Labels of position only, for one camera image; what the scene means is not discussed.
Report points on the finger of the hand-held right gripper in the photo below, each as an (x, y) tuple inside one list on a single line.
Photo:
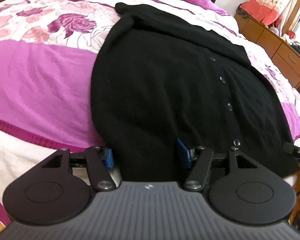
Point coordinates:
[(293, 151)]

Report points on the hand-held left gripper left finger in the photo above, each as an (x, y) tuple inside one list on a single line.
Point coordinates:
[(108, 158)]

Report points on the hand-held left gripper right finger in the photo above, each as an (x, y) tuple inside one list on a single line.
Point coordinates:
[(183, 152)]

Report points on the black button cardigan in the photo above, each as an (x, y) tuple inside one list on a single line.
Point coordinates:
[(165, 80)]

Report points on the brown wooden dresser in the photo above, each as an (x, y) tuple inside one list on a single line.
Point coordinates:
[(272, 47)]

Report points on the white crumpled cloth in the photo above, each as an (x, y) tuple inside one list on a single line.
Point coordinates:
[(290, 40)]

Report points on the purple floral bed blanket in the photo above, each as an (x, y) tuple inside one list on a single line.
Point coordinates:
[(40, 67)]

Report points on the floral curtain with coral hem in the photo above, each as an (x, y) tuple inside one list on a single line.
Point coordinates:
[(270, 5)]

